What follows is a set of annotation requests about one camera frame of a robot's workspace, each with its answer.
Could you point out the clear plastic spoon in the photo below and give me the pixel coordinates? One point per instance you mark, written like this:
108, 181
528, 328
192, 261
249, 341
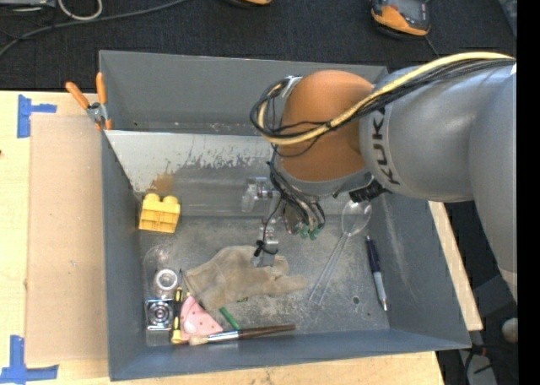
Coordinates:
356, 216

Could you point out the grey metal bin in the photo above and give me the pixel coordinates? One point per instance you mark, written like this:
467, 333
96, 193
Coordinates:
236, 96

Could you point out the black cylinder on white bracket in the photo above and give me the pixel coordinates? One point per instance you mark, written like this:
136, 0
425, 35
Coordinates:
368, 194

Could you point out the blue and silver pen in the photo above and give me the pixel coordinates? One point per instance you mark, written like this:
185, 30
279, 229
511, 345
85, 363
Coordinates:
375, 267

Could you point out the brown cardboard board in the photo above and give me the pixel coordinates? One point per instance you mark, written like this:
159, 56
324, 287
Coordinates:
63, 240

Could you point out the clear glass jar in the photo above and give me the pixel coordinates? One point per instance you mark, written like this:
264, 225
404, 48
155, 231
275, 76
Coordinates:
165, 278

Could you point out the square shiny metal part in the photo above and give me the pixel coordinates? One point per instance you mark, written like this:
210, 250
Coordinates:
159, 314

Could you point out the pink toy wedge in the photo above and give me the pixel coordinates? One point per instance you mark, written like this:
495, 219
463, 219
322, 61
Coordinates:
197, 319

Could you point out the yellow and black screwdriver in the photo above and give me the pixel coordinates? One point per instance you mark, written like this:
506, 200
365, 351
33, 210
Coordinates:
178, 296

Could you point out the green marker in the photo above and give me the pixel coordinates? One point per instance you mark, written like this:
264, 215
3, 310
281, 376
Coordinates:
229, 318

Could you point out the yellow toy brick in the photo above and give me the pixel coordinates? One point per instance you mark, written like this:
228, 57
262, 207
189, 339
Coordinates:
159, 215

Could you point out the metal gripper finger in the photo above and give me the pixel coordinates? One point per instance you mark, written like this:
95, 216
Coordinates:
258, 258
271, 257

